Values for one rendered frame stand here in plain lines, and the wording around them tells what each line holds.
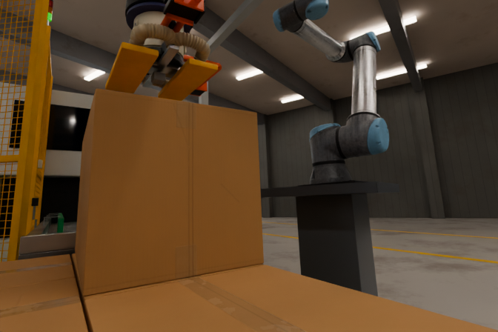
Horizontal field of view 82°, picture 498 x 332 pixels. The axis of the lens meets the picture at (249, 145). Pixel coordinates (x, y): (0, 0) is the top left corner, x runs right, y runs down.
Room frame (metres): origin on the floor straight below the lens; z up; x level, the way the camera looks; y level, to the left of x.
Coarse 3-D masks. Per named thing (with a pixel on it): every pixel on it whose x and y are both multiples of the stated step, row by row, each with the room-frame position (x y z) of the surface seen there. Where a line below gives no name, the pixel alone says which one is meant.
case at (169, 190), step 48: (96, 96) 0.56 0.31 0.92; (144, 96) 0.61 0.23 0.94; (96, 144) 0.56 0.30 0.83; (144, 144) 0.61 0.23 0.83; (192, 144) 0.67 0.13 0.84; (240, 144) 0.74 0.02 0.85; (96, 192) 0.56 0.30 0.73; (144, 192) 0.61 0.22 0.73; (192, 192) 0.67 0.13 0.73; (240, 192) 0.74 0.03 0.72; (96, 240) 0.57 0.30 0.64; (144, 240) 0.61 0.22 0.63; (192, 240) 0.67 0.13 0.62; (240, 240) 0.73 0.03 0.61; (96, 288) 0.57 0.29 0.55
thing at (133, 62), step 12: (120, 48) 0.72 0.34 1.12; (132, 48) 0.72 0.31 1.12; (144, 48) 0.74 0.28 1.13; (120, 60) 0.77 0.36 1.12; (132, 60) 0.78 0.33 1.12; (144, 60) 0.78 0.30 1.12; (120, 72) 0.85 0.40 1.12; (132, 72) 0.85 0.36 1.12; (144, 72) 0.86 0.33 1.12; (108, 84) 0.95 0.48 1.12; (120, 84) 0.95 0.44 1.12; (132, 84) 0.95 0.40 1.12
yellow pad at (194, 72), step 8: (184, 64) 0.84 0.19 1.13; (192, 64) 0.82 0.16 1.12; (200, 64) 0.83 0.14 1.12; (208, 64) 0.84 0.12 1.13; (216, 64) 0.86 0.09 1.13; (184, 72) 0.87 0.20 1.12; (192, 72) 0.87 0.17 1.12; (200, 72) 0.87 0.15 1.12; (208, 72) 0.87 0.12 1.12; (176, 80) 0.93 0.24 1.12; (184, 80) 0.93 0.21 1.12; (192, 80) 0.93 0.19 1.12; (200, 80) 0.94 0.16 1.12; (168, 88) 1.00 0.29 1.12; (176, 88) 1.00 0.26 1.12; (184, 88) 1.01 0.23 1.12; (192, 88) 1.01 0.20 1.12; (160, 96) 1.08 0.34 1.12; (168, 96) 1.08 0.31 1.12; (176, 96) 1.09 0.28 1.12; (184, 96) 1.09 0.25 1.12
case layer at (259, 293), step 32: (64, 256) 0.99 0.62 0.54; (0, 288) 0.64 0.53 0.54; (32, 288) 0.63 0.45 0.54; (64, 288) 0.62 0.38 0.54; (128, 288) 0.60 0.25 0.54; (160, 288) 0.59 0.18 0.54; (192, 288) 0.58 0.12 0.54; (224, 288) 0.57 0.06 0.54; (256, 288) 0.57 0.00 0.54; (288, 288) 0.56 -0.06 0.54; (320, 288) 0.55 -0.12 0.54; (0, 320) 0.46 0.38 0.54; (32, 320) 0.46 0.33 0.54; (64, 320) 0.45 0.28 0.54; (96, 320) 0.45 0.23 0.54; (128, 320) 0.44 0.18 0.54; (160, 320) 0.44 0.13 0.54; (192, 320) 0.44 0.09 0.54; (224, 320) 0.43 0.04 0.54; (256, 320) 0.43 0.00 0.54; (288, 320) 0.42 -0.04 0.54; (320, 320) 0.42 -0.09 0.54; (352, 320) 0.41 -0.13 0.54; (384, 320) 0.41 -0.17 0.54; (416, 320) 0.41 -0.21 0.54; (448, 320) 0.40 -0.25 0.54
